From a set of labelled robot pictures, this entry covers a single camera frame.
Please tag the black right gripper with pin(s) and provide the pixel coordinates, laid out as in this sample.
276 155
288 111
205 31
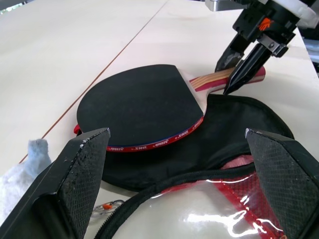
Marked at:
259 17

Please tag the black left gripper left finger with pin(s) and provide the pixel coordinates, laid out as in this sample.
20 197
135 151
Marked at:
62 184

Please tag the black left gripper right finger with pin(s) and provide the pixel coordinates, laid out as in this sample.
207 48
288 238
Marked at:
286 179

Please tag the black and red paddle case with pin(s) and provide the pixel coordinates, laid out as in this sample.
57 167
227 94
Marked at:
219 129

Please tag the black rubber table tennis paddle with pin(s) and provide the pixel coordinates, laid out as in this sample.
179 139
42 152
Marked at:
139 104

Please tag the light blue cloth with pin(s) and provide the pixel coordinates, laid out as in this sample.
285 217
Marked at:
15 179

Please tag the metal clip with orange bead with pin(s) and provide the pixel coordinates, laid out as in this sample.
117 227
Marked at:
107 207

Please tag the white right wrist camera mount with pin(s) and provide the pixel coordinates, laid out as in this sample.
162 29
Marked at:
306 15

